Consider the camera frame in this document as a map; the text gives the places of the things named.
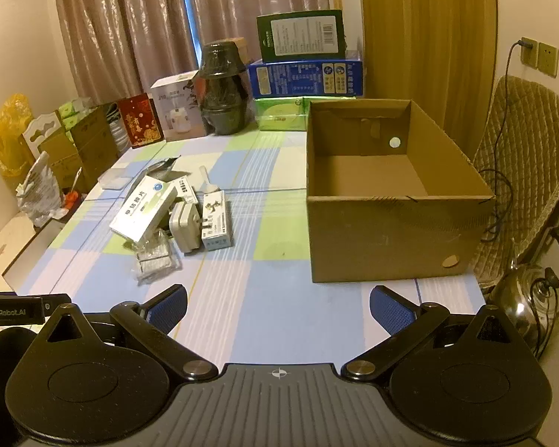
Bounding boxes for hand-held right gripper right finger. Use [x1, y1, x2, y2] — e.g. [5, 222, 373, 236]
[342, 285, 525, 383]

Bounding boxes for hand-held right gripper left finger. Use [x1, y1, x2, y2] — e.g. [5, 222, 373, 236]
[32, 284, 220, 383]

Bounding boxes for large cardboard box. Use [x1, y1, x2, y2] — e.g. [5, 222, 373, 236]
[306, 99, 496, 283]

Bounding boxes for white plastic spoon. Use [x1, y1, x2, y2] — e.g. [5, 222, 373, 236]
[198, 165, 222, 197]

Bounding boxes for clear plastic box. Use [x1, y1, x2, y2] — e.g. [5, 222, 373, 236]
[97, 168, 134, 191]

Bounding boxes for checked cloth desktop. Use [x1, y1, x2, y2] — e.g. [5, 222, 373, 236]
[2, 129, 487, 368]

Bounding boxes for small clear plastic case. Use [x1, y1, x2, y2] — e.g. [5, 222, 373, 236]
[135, 230, 176, 285]

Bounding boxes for white side table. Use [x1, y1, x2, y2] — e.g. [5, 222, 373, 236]
[0, 214, 69, 292]

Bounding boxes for white charger adapter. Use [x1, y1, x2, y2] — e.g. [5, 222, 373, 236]
[168, 201, 201, 253]

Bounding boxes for small white and blue box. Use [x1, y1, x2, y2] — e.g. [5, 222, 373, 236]
[201, 191, 234, 250]

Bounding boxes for large white medicine box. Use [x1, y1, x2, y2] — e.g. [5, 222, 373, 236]
[109, 176, 178, 243]

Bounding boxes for white plastic bag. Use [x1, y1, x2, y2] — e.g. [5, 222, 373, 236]
[16, 151, 64, 227]

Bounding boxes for stainless steel kettle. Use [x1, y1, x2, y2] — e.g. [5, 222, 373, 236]
[488, 227, 559, 360]

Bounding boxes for silver foil bag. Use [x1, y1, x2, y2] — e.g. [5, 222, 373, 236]
[141, 155, 182, 183]

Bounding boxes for light brown cardboard box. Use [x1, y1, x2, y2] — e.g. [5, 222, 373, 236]
[40, 129, 85, 193]

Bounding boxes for yellow plastic bag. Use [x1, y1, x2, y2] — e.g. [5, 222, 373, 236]
[0, 94, 34, 178]

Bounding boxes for dark brown cardboard box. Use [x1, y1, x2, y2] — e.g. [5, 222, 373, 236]
[70, 107, 120, 183]

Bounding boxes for white carved wooden panel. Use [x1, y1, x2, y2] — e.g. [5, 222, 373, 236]
[22, 111, 64, 155]

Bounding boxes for stack of metal dishes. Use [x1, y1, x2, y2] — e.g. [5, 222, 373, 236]
[105, 102, 123, 152]

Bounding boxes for red gift box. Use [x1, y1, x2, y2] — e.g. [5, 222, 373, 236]
[118, 94, 164, 149]

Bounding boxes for white humidifier box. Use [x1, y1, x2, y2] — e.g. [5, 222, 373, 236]
[150, 71, 205, 143]

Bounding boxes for green packs in cardboard box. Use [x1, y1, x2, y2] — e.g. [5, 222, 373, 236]
[57, 97, 100, 143]

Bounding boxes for wrapped stack of black bowls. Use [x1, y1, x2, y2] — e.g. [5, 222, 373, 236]
[199, 42, 251, 136]

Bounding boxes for blue printed box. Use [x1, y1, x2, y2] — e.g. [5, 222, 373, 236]
[248, 50, 365, 100]

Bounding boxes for dark green printed box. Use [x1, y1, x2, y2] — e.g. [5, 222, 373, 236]
[256, 9, 345, 64]

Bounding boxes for beige curtain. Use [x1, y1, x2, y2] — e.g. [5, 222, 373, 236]
[51, 0, 331, 105]

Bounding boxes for red handled screwdriver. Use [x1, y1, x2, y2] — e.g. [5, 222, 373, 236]
[62, 168, 83, 208]

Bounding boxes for grey power cord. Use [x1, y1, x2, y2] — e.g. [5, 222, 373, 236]
[481, 41, 525, 244]

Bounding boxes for wall socket with plug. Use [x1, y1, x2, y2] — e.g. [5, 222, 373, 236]
[517, 37, 540, 69]

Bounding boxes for empty wall socket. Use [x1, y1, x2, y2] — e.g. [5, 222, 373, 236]
[538, 43, 559, 77]

